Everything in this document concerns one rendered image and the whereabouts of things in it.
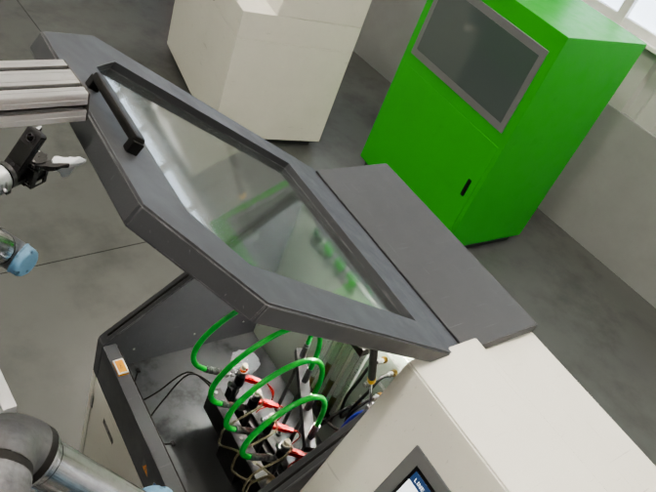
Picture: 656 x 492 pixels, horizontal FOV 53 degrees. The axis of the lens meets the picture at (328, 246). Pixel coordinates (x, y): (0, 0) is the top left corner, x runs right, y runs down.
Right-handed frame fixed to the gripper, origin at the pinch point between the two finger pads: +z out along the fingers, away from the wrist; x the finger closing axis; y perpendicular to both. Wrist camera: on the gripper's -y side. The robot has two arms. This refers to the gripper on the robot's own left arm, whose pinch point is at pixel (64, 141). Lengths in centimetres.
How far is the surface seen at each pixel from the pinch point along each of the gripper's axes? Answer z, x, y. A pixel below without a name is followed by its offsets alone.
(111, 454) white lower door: -20, 55, 74
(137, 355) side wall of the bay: -1, 42, 54
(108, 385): -15, 43, 54
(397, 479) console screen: -26, 115, -6
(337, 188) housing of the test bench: 38, 62, -13
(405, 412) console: -19, 108, -16
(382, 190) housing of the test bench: 49, 73, -14
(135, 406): -21, 55, 44
